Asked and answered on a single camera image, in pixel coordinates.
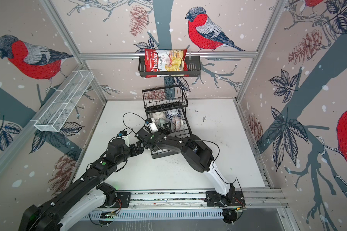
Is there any white red dotted bowl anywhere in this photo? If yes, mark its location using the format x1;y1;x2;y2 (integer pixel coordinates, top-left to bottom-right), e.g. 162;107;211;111
152;112;166;121

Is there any orange and blue patterned bowl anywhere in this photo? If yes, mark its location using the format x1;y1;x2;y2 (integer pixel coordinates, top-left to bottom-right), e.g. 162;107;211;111
166;109;181;120

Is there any maroon striped bowl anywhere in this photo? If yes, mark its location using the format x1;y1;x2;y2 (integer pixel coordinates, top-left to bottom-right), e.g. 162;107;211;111
172;116;185;131

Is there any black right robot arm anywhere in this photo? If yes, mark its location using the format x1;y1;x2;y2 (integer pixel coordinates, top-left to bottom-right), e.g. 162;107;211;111
135;128;235;207

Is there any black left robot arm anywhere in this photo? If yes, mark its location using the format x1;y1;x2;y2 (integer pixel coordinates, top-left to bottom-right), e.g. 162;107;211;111
19;138;144;231

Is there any red cassava chips bag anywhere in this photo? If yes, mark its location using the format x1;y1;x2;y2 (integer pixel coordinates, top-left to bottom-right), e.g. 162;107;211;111
144;49;188;72

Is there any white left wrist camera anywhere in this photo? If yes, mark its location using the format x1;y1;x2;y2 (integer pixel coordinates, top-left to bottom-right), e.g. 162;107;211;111
117;130;130;146

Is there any black wire dish rack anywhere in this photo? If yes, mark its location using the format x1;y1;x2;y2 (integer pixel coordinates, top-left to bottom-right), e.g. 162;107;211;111
142;84;193;159

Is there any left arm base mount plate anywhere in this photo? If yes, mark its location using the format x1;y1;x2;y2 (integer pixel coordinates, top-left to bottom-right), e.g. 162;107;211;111
99;192;131;209

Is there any white wire mesh basket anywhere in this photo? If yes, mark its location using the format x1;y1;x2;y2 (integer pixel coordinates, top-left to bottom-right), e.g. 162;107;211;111
34;70;94;132

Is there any black wall shelf basket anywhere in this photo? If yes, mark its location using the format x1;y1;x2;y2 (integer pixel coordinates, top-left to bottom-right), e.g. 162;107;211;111
138;56;201;78

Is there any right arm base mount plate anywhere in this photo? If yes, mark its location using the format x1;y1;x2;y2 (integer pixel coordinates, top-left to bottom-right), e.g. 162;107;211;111
204;191;246;208

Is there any aluminium front rail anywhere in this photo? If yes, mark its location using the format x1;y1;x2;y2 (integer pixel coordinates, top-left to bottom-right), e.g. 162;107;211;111
72;189;287;210

